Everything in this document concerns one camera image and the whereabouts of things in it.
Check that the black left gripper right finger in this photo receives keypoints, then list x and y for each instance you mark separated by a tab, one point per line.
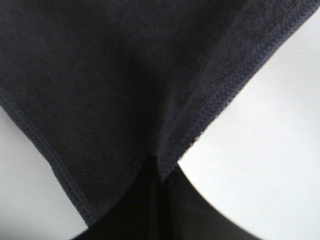
191	217

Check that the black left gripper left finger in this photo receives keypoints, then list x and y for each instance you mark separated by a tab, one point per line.
136	215

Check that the dark grey towel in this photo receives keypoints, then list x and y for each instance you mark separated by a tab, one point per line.
99	86

